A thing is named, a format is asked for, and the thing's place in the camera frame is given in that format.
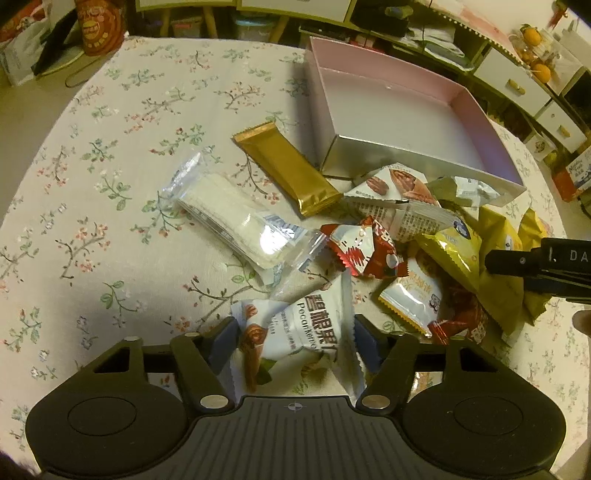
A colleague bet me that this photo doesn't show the white gold small packet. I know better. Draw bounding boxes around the white gold small packet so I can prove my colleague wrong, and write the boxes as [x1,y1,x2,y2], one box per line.
[379,250,444,338]

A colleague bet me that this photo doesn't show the white pecan snack packet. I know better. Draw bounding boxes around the white pecan snack packet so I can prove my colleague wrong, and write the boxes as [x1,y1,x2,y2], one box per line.
[229,271,365,401]

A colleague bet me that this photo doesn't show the yellow snack bag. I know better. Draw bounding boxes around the yellow snack bag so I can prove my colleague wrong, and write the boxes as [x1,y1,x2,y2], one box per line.
[416,207,551,336]

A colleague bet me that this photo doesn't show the red white candy packet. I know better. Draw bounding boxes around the red white candy packet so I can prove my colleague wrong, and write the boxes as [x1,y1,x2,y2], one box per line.
[321,216,409,279]

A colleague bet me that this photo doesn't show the clear white wafer packet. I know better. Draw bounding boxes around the clear white wafer packet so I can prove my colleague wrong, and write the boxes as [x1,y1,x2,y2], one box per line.
[160,151,327,287]

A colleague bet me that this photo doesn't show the white nut snack packet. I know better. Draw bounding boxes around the white nut snack packet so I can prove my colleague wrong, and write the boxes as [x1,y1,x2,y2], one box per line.
[344,163,439,206]

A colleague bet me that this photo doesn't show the gold bar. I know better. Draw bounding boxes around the gold bar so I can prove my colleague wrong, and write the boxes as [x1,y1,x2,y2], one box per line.
[232,122,342,217]

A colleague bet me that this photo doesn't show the floral tablecloth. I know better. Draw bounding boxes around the floral tablecloth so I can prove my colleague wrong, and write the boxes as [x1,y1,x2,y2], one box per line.
[0,35,579,471]

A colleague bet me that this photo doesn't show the white drawer cabinet right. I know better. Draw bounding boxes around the white drawer cabinet right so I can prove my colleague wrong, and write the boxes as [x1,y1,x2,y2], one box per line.
[474,47,587,153]

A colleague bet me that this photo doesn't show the oranges on stand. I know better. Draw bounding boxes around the oranges on stand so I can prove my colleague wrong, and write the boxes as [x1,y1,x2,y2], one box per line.
[509,24,555,84]

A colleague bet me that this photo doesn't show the pink silver cardboard box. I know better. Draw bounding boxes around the pink silver cardboard box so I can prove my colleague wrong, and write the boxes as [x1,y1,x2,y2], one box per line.
[305,37,526,206]

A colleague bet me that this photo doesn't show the orange cartoon bag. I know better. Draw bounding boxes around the orange cartoon bag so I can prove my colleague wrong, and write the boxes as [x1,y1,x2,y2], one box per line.
[74,0,126,56]

